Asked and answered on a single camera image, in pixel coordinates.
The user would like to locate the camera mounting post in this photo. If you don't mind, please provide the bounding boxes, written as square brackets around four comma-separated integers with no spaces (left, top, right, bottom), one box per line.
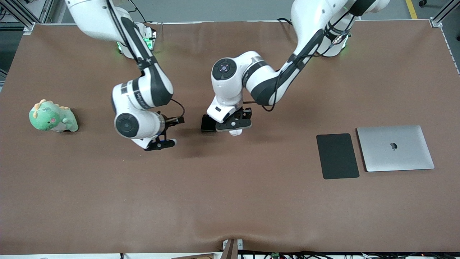
[222,238,244,259]

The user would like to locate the aluminium frame profile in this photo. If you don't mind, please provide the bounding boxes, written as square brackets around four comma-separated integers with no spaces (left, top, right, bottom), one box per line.
[431,0,460,28]
[0,0,55,35]

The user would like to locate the black right base cable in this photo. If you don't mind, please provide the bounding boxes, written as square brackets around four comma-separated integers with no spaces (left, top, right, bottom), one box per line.
[128,0,148,23]

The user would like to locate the black mouse pad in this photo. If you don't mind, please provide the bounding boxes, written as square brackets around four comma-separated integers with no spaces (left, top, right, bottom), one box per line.
[316,133,360,180]

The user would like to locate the black phone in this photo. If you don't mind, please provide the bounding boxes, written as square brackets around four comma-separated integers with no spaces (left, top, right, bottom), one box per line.
[201,114,217,133]

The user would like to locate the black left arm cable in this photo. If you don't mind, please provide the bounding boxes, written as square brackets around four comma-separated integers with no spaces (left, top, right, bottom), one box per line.
[263,9,356,112]

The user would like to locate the silver laptop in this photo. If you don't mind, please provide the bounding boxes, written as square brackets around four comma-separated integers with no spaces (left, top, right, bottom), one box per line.
[356,124,435,172]

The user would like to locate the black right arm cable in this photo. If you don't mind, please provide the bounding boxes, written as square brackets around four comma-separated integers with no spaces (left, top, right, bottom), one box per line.
[104,0,186,125]

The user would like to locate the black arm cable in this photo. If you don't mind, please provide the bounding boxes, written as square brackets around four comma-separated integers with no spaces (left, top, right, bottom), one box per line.
[263,9,356,112]
[104,0,186,125]

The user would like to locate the green dinosaur plush toy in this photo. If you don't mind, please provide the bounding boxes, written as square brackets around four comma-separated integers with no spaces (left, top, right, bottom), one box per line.
[28,99,79,133]

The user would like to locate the brown table cover mat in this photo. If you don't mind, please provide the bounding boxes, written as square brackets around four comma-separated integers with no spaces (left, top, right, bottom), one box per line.
[0,20,460,254]

